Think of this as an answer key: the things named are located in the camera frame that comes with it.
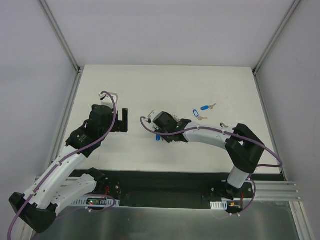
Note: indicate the white cable duct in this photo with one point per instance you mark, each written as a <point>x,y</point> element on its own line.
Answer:
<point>219,205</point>
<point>95,202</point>

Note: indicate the right white cable duct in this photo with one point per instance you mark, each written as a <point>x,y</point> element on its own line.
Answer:
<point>219,205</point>

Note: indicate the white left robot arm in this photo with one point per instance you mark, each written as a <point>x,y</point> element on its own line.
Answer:
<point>40,205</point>

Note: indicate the solid blue tag key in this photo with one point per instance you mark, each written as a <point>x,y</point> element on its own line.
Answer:
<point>208,107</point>

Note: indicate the left aluminium table rail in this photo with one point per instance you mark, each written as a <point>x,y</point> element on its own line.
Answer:
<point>62,126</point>

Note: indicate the left white cable duct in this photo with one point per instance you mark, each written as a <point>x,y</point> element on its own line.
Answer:
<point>95,202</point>

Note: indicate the blue windowed tag key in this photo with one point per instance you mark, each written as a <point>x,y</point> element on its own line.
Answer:
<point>198,116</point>

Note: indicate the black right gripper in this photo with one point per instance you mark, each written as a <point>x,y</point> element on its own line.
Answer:
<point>157,125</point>

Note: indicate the right aluminium frame post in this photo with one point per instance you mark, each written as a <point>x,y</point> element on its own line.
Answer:
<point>276,35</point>

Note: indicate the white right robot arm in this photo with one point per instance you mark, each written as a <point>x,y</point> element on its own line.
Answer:
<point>244,154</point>

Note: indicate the aluminium frame post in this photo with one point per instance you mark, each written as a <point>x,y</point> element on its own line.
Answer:
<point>276,35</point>
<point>59,34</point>

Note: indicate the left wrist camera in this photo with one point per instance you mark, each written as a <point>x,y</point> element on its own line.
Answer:
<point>106,100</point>

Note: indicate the left aluminium frame post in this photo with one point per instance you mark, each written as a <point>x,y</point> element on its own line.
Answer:
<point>59,34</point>

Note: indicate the blue tag key on ring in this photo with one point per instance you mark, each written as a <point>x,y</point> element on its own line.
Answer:
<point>158,137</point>

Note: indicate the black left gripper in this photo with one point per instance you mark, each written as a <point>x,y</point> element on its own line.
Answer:
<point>121,122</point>

